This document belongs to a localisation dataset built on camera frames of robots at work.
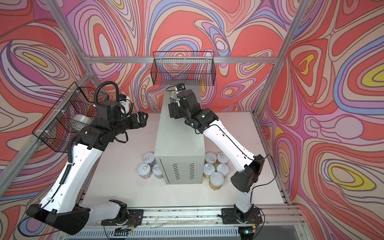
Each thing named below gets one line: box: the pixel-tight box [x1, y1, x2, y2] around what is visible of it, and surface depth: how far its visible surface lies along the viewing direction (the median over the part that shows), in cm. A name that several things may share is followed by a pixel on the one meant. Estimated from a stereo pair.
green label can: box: [216, 163, 230, 179], surface depth 86 cm
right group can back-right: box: [217, 152, 229, 164], surface depth 90 cm
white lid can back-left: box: [142, 152, 158, 167], surface depth 90 cm
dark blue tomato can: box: [169, 91, 179, 104], surface depth 67 cm
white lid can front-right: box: [152, 163, 164, 179], surface depth 86 cm
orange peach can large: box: [209, 171, 224, 191], surface depth 81 cm
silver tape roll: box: [71, 114, 92, 125], surface depth 75 cm
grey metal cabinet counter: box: [154, 85, 206, 185], surface depth 68 cm
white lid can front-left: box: [137, 163, 153, 179], surface depth 86 cm
